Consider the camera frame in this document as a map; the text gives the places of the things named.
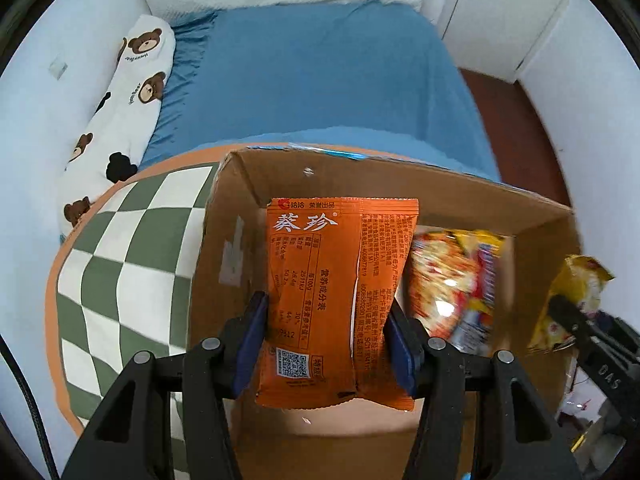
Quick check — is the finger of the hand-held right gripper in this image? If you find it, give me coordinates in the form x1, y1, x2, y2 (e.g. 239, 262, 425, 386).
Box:
547, 295, 627, 406
595, 312, 640, 361

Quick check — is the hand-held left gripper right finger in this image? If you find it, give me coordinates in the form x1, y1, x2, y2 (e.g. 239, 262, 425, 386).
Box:
387, 300, 583, 480

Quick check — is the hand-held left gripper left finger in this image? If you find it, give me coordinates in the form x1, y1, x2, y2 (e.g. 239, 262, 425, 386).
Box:
60, 291, 271, 480

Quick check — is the yellow crisp bag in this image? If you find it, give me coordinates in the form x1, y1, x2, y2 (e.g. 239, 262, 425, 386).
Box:
527, 255, 616, 356

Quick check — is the orange seed packet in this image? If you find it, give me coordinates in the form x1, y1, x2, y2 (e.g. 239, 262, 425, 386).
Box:
254, 197, 420, 412

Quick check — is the cardboard box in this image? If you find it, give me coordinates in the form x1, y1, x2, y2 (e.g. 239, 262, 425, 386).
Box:
185, 144, 583, 480

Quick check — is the floor clutter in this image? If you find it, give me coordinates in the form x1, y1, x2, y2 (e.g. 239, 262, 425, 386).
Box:
560, 355, 631, 468

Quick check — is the red yellow noodle packet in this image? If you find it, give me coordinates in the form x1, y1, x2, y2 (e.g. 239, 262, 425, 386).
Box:
405, 227, 508, 356

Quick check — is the green checkered blanket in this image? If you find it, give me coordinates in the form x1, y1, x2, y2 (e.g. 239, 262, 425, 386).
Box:
44, 132, 451, 441

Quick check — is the bear print pillow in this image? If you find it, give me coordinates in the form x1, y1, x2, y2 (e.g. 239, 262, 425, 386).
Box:
56, 14, 177, 246

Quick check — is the blue bed sheet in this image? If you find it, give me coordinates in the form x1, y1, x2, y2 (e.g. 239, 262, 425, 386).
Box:
137, 2, 503, 183

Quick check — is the white door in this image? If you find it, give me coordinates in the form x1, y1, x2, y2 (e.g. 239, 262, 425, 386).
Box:
437, 0, 573, 83

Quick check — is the black cable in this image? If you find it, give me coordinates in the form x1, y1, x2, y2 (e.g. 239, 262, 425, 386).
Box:
0, 337, 58, 480

